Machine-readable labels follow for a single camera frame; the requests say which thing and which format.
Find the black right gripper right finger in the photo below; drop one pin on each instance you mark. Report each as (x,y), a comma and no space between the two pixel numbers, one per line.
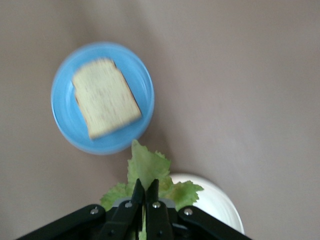
(158,222)

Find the blue round plate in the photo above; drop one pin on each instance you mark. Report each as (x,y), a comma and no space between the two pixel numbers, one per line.
(65,112)

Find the green lettuce leaf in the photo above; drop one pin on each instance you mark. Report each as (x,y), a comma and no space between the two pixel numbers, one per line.
(147,162)

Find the toasted bread slice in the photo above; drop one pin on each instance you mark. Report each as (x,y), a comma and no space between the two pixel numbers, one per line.
(105,97)

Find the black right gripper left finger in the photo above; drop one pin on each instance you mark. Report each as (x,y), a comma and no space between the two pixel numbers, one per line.
(125,222)

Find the beige round plate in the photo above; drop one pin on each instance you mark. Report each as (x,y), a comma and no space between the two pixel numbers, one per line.
(220,207)

